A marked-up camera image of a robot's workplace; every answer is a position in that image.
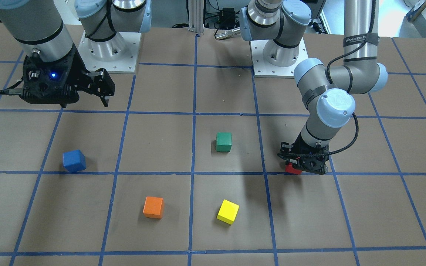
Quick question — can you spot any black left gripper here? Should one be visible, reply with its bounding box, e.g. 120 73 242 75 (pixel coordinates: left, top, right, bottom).
280 133 329 162

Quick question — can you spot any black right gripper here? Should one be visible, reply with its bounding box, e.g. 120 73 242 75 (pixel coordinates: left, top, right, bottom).
70 44 115 107

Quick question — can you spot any red wooden block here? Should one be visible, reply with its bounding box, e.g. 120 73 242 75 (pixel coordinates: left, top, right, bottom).
285 161 302 175

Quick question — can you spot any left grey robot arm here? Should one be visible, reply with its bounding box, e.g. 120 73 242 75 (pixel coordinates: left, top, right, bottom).
239 0 388 162

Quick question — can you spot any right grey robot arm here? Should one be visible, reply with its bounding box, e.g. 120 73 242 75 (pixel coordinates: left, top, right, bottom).
0 0 152 108

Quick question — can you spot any blue wooden block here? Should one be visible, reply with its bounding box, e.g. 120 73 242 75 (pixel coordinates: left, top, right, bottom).
62 150 87 173

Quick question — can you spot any green wooden block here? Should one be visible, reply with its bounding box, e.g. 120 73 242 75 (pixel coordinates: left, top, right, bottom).
215 132 232 153

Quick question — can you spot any yellow wooden block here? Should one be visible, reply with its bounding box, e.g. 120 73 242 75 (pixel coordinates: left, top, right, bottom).
217 199 240 225

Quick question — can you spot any orange wooden block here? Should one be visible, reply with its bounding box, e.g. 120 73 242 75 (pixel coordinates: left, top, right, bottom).
142 196 165 219

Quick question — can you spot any black electronics box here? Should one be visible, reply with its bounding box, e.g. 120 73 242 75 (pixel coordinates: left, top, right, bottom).
218 7 236 29

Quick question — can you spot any silver metal cylinder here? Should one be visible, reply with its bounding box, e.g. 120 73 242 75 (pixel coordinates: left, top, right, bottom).
214 27 241 41

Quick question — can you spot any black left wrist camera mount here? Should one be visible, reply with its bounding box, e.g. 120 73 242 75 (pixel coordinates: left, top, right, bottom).
277 152 329 175

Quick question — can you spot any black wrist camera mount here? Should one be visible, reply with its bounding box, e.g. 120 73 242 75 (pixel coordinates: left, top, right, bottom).
0 51 80 108
277 152 329 175

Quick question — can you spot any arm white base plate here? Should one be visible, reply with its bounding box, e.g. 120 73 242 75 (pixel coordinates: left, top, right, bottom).
78 32 142 74
250 39 309 79

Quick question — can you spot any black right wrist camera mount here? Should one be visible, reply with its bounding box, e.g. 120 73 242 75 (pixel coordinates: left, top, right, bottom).
0 51 80 108

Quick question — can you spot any aluminium frame post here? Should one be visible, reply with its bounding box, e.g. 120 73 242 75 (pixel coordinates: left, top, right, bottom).
187 0 205 35

